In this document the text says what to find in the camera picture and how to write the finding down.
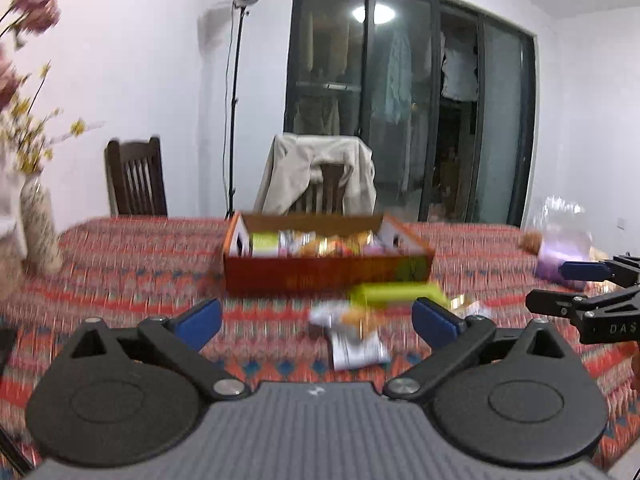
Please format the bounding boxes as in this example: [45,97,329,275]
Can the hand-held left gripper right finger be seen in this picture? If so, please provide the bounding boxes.
[382,296,584,402]

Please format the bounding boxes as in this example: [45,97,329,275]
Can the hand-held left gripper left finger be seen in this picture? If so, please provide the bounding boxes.
[55,297,250,402]

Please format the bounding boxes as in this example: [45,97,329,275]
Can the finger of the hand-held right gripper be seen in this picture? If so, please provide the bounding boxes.
[525,288,602,320]
[559,254,640,287]

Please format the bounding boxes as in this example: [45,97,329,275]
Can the long green snack packet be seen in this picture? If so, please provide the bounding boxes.
[349,282,444,312]

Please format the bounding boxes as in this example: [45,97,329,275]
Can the clear biscuit packet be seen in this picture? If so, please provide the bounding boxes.
[307,302,385,342]

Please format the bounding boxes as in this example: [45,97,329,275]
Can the green and white snack packet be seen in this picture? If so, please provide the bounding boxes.
[249,231,282,257]

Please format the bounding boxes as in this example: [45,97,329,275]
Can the brown cardboard box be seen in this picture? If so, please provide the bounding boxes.
[222,212,436,297]

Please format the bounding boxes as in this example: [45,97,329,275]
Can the pile of biscuit packets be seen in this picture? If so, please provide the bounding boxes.
[279,229,387,259]

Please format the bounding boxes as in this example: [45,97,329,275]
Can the purple packet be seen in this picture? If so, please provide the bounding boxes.
[534,251,587,291]

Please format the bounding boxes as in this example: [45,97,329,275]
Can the gold foil snack packet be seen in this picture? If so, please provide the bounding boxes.
[446,295,494,322]

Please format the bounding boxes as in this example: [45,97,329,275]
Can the clear plastic bag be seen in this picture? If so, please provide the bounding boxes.
[529,196,597,292]

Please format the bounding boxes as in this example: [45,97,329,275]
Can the small brown object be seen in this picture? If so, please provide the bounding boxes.
[519,231,544,257]

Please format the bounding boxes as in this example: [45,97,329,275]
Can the dark wooden chair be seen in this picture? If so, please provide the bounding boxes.
[104,135,169,217]
[289,162,349,214]

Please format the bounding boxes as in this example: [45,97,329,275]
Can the beige jacket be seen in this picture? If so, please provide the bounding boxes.
[253,133,377,216]

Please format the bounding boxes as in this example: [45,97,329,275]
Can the floral ceramic vase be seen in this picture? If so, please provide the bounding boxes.
[19,172,64,276]

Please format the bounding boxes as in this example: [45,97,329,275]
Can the black floor lamp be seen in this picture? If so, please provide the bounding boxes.
[222,0,265,221]

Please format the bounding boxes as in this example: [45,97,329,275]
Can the white wrapping paper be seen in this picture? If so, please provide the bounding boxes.
[0,169,29,262]

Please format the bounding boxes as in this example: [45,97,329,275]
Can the black framed glass sliding door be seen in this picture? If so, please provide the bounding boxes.
[283,0,539,227]

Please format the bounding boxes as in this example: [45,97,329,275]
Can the hanging white garment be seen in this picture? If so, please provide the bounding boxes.
[441,34,479,102]

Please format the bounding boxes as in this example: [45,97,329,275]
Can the yellow flower branches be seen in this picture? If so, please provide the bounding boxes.
[0,62,104,177]

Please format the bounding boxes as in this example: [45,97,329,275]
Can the dried pink roses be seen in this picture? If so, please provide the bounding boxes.
[0,0,62,112]

